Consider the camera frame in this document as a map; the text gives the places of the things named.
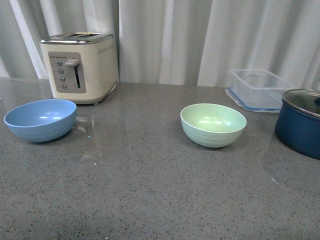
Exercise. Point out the cream two-slot toaster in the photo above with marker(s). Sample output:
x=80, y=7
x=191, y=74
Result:
x=82, y=66

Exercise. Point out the dark blue cooking pot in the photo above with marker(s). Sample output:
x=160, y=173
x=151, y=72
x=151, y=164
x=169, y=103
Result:
x=299, y=131

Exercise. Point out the glass pot lid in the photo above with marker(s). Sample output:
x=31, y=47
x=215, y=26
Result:
x=306, y=101

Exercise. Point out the clear plastic food container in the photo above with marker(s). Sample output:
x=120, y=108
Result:
x=260, y=79

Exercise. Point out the blue plastic bowl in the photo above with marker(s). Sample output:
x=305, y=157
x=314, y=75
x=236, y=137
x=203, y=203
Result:
x=42, y=120

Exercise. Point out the green plastic bowl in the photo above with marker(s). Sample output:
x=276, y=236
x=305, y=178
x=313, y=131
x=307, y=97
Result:
x=212, y=125

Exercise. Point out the white curtain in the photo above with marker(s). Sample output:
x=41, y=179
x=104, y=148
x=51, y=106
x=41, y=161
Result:
x=180, y=42

